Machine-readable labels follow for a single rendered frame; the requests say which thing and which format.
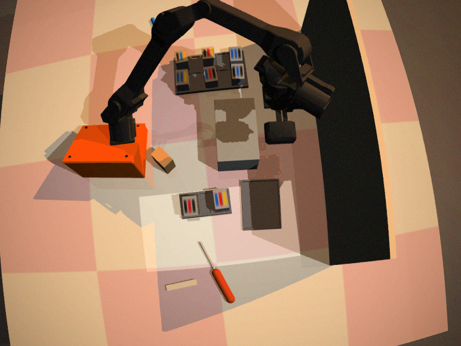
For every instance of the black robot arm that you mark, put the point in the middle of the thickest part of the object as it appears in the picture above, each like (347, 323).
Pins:
(285, 51)

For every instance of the red-handled screwdriver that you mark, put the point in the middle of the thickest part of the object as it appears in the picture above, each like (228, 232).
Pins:
(220, 280)

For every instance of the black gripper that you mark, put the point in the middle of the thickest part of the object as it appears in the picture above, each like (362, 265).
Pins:
(280, 132)

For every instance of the tan flat bar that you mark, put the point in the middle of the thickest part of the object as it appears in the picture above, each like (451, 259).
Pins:
(181, 285)

